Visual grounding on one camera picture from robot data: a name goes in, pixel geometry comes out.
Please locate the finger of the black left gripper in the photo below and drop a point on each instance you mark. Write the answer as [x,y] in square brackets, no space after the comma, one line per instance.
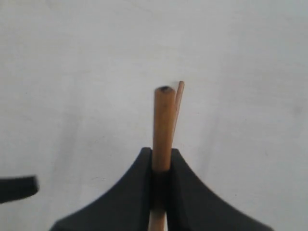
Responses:
[14,189]

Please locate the light wooden chopstick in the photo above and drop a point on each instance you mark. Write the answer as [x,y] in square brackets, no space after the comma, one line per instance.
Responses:
[164,109]

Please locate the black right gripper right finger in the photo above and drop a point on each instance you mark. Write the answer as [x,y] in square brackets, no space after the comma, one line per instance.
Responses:
[192,206]

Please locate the brown wooden chopstick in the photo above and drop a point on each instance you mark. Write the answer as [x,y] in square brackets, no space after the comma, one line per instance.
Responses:
[178,97]

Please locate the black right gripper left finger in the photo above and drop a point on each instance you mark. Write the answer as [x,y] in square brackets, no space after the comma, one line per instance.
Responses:
[124,207]

